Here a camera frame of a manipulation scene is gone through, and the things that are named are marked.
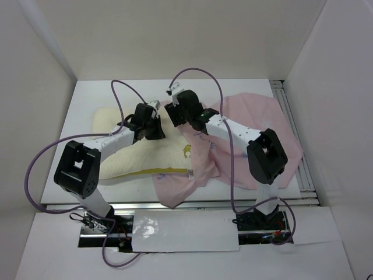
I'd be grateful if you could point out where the cream quilted pillow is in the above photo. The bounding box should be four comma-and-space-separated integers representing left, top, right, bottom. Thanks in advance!
99, 102, 192, 180

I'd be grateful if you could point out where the pink printed pillowcase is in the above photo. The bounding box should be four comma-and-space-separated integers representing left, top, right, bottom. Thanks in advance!
153, 93, 302, 208

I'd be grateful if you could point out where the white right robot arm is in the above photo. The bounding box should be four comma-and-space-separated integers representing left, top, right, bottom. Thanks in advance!
165, 88, 288, 229

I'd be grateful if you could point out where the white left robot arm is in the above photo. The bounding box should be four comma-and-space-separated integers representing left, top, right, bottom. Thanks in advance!
54, 100, 166, 233

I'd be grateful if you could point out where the white cover sheet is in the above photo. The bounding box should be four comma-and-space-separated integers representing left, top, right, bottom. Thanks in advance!
132, 210, 240, 253

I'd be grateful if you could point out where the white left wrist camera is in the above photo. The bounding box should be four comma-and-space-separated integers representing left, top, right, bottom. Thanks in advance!
148, 100, 160, 111

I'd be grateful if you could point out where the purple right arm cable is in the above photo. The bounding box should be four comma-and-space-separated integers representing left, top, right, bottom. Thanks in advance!
168, 67, 296, 246

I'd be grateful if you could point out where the aluminium front rail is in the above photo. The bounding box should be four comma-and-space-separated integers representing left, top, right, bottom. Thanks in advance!
45, 199, 292, 249

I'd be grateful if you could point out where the aluminium frame rails right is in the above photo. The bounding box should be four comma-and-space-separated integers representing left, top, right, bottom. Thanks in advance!
269, 79, 321, 207

